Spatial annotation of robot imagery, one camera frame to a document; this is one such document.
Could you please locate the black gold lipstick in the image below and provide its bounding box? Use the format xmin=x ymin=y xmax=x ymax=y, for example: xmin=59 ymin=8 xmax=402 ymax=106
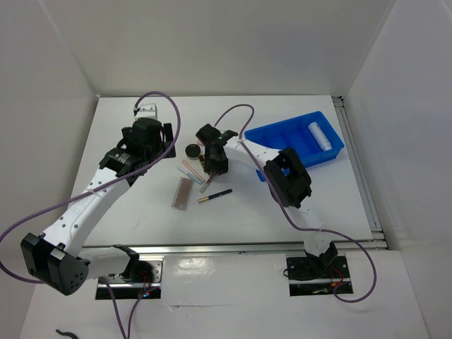
xmin=198 ymin=155 xmax=206 ymax=171

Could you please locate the black gold eyeliner pencil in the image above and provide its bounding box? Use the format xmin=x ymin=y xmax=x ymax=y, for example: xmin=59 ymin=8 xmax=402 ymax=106
xmin=197 ymin=189 xmax=233 ymax=203

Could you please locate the aluminium rail front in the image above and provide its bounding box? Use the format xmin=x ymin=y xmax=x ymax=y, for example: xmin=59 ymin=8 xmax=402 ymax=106
xmin=79 ymin=241 xmax=319 ymax=256

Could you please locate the black round powder jar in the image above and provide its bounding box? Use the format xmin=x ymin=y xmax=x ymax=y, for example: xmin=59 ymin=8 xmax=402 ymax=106
xmin=185 ymin=143 xmax=201 ymax=160

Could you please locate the aluminium rail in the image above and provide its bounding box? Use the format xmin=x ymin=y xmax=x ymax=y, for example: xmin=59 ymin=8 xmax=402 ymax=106
xmin=332 ymin=97 xmax=388 ymax=249
xmin=79 ymin=241 xmax=319 ymax=256

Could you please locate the blue plastic organizer bin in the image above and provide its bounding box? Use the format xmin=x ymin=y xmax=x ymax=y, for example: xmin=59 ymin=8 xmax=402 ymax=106
xmin=244 ymin=111 xmax=347 ymax=182

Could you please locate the aluminium rail right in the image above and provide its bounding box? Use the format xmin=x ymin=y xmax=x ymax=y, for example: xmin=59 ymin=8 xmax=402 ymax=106
xmin=332 ymin=97 xmax=388 ymax=249

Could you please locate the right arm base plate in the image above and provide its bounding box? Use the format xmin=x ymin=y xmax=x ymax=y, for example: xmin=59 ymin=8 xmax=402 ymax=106
xmin=282 ymin=256 xmax=353 ymax=297

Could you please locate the red lip gloss tube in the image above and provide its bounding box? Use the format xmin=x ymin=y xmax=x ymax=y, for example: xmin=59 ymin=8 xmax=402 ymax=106
xmin=199 ymin=174 xmax=216 ymax=193

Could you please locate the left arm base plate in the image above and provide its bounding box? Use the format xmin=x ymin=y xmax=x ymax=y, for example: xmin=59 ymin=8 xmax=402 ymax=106
xmin=105 ymin=256 xmax=164 ymax=300

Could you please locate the black hook bottom left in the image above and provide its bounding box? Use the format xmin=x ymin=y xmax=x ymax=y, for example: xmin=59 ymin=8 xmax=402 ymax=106
xmin=55 ymin=329 xmax=78 ymax=339

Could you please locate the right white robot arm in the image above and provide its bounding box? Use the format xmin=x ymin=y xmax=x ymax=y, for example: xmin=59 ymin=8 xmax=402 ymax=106
xmin=196 ymin=124 xmax=338 ymax=277

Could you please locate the white blue makeup pen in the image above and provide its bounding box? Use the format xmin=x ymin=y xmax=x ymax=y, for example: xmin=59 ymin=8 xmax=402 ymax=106
xmin=177 ymin=167 xmax=203 ymax=184

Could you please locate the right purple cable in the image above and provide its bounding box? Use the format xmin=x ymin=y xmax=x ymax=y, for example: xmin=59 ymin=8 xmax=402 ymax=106
xmin=213 ymin=104 xmax=377 ymax=304

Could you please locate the white lotion bottle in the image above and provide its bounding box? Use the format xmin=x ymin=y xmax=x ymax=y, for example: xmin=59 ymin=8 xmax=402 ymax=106
xmin=308 ymin=121 xmax=332 ymax=151

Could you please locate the brown eyeshadow palette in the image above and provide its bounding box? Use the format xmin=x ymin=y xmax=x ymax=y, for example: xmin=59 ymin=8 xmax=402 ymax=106
xmin=172 ymin=177 xmax=194 ymax=211

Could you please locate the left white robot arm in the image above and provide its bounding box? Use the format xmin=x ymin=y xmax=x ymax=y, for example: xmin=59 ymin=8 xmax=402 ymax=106
xmin=20 ymin=114 xmax=176 ymax=295

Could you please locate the pink slim makeup tube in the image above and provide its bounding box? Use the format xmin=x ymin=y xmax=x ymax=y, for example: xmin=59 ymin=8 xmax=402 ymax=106
xmin=182 ymin=160 xmax=203 ymax=179

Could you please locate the purple cable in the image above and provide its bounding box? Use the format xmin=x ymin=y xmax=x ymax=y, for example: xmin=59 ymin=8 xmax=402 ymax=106
xmin=0 ymin=90 xmax=182 ymax=339
xmin=213 ymin=104 xmax=377 ymax=304

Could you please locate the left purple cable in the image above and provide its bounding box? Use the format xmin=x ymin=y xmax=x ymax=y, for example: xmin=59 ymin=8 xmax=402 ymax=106
xmin=0 ymin=90 xmax=182 ymax=339

